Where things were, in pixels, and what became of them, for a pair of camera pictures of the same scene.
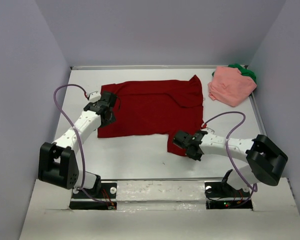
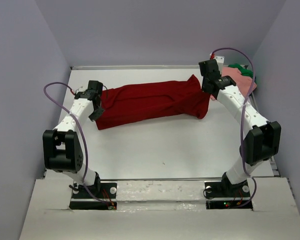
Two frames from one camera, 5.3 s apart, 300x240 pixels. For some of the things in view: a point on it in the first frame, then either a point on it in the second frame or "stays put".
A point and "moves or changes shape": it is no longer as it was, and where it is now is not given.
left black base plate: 84,199 stays put
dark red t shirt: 154,107 moves or changes shape
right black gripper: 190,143 → 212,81
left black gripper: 111,120 → 93,117
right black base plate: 223,190 stays put
